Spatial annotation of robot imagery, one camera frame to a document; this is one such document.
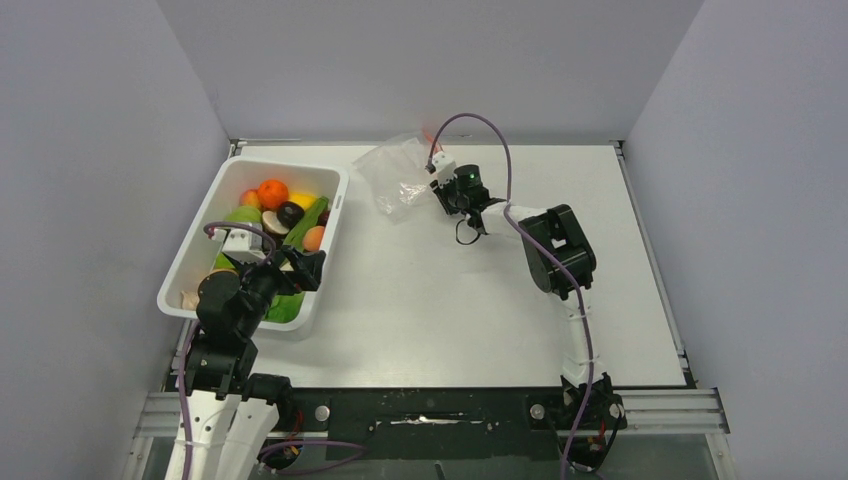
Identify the orange fruit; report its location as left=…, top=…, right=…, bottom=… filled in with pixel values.
left=257, top=179, right=290, bottom=211

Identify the peach near bin edge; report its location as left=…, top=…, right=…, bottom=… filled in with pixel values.
left=302, top=225, right=325, bottom=252

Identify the garlic bulb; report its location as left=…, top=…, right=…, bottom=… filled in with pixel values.
left=181, top=291, right=199, bottom=311

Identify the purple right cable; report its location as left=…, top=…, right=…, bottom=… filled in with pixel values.
left=427, top=112, right=596, bottom=480

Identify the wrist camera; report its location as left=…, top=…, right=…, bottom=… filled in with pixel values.
left=221, top=229, right=266, bottom=263
left=425, top=151, right=457, bottom=185

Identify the aluminium frame rail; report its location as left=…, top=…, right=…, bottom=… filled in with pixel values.
left=132, top=389, right=730, bottom=442

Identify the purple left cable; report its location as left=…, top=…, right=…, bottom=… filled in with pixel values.
left=175, top=221, right=369, bottom=480

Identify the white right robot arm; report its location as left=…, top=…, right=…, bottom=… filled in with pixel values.
left=425, top=160, right=625, bottom=433

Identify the green leafy vegetable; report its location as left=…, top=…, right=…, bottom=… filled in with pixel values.
left=283, top=197, right=329, bottom=251

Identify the sliced mushroom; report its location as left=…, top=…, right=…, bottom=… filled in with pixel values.
left=261, top=211, right=290, bottom=237

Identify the dark red fig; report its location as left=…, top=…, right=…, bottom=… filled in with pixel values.
left=317, top=209, right=330, bottom=227

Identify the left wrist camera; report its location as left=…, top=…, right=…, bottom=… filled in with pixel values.
left=221, top=229, right=266, bottom=263

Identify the peach top left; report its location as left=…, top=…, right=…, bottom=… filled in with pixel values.
left=239, top=189, right=262, bottom=210

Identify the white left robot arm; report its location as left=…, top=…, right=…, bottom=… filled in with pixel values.
left=166, top=245, right=327, bottom=479

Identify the purple cable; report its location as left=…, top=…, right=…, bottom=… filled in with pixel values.
left=175, top=221, right=369, bottom=480
left=427, top=112, right=596, bottom=480

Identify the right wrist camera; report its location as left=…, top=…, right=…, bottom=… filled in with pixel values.
left=425, top=151, right=457, bottom=185

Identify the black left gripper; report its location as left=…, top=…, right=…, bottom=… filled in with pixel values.
left=235, top=243, right=325, bottom=336

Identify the white green napa cabbage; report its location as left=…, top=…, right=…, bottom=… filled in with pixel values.
left=264, top=292, right=305, bottom=324

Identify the clear red-zipper bag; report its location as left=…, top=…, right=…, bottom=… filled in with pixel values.
left=353, top=130, right=441, bottom=224

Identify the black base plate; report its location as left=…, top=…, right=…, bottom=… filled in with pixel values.
left=231, top=387, right=627, bottom=465

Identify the white plastic bin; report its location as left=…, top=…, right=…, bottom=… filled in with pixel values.
left=157, top=155, right=350, bottom=319

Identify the dark plum upper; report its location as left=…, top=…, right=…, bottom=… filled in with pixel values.
left=276, top=201, right=305, bottom=230

